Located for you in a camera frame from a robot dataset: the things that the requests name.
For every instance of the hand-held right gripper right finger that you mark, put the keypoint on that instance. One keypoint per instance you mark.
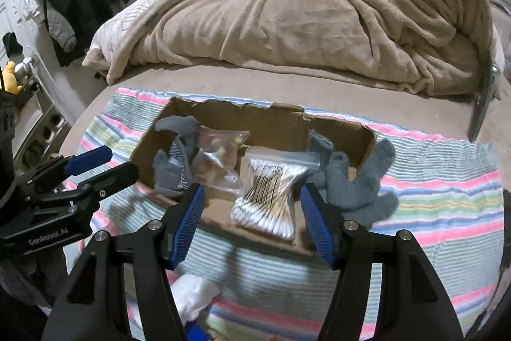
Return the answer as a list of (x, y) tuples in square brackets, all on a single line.
[(317, 225)]

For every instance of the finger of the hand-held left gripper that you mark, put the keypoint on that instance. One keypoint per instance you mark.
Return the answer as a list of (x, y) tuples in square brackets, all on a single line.
[(90, 159), (115, 177)]

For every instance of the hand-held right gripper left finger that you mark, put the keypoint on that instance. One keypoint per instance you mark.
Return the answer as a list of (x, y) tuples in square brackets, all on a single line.
[(187, 223)]

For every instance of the clear bag of cotton swabs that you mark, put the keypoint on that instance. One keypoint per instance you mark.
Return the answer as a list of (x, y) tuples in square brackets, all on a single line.
[(267, 197)]

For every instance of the brown cardboard box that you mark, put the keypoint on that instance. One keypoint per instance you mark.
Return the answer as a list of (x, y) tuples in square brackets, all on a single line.
[(279, 129)]

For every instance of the grey dotted sock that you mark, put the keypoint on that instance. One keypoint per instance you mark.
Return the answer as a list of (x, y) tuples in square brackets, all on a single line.
[(171, 173)]

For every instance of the grey fuzzy sock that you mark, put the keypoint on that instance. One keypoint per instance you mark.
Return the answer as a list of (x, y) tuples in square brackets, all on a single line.
[(359, 185), (319, 149)]

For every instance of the white shelf unit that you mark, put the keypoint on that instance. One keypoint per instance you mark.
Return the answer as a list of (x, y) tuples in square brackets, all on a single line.
[(38, 117)]

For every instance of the clear bag of small items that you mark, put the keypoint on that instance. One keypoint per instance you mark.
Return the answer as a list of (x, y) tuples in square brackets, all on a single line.
[(217, 161)]

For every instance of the white cloth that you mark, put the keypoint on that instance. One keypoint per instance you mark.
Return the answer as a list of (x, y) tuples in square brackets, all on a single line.
[(195, 297)]

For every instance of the blue object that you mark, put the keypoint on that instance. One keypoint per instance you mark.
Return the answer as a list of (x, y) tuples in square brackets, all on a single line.
[(201, 331)]

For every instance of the yellow plush toy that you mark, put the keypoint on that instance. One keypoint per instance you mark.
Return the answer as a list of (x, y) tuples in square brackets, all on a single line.
[(10, 75)]

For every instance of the striped pastel blanket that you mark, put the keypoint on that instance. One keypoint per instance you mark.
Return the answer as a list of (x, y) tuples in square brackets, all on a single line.
[(431, 197)]

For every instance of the grey hanging garment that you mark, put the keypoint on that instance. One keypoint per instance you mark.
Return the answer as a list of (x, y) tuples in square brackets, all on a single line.
[(62, 29)]

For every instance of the white pillow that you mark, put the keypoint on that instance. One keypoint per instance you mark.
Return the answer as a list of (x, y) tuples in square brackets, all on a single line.
[(119, 29)]

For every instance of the black hanging sock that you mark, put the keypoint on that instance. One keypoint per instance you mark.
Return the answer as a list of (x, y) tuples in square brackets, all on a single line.
[(11, 43)]

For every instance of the bed with brown sheet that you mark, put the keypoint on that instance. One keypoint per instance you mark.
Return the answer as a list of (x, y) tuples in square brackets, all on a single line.
[(287, 85)]

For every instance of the beige fleece blanket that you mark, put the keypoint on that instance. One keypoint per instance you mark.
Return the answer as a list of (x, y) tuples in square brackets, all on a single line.
[(279, 13)]

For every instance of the metal bed frame bar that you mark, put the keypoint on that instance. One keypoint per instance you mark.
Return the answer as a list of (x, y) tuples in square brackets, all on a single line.
[(485, 101)]

